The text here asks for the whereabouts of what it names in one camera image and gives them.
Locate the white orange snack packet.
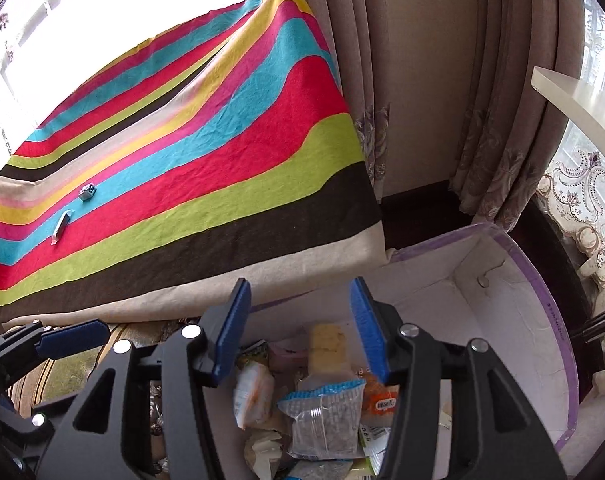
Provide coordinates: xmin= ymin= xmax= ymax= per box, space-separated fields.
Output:
xmin=232 ymin=362 xmax=276 ymax=431

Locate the pink snack packet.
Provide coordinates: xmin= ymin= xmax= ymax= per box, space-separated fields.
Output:
xmin=270 ymin=340 xmax=310 ymax=371

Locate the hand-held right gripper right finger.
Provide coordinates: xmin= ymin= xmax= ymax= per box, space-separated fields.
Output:
xmin=349 ymin=276 xmax=569 ymax=480

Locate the small white green packet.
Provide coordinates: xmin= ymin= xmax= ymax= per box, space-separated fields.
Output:
xmin=357 ymin=425 xmax=390 ymax=461

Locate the striped beige sofa cover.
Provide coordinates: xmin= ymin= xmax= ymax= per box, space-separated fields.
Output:
xmin=12 ymin=320 xmax=203 ymax=411

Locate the embroidered lace cloth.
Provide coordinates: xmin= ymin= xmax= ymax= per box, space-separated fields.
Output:
xmin=535 ymin=147 xmax=605 ymax=311

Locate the white shelf board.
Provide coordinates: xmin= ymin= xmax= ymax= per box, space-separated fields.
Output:
xmin=531 ymin=65 xmax=605 ymax=128

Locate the olive gold snack packet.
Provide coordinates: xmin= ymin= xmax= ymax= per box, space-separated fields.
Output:
xmin=237 ymin=340 xmax=270 ymax=366

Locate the sheer floral curtain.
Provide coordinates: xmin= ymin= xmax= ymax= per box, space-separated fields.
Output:
xmin=0 ymin=0 xmax=108 ymax=126

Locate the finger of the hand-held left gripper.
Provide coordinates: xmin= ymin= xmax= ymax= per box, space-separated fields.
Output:
xmin=0 ymin=320 xmax=111 ymax=386
xmin=0 ymin=392 xmax=56 ymax=457

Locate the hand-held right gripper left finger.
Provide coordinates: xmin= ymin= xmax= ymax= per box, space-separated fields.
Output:
xmin=35 ymin=277 xmax=253 ymax=480

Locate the colourful striped blanket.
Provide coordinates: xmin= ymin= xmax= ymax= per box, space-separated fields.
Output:
xmin=0 ymin=0 xmax=388 ymax=323

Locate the clear yellow cake packet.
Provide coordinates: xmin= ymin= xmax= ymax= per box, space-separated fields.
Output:
xmin=307 ymin=322 xmax=355 ymax=376

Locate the grey blue-edged snack packet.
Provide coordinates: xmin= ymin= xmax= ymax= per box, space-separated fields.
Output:
xmin=277 ymin=380 xmax=365 ymax=461

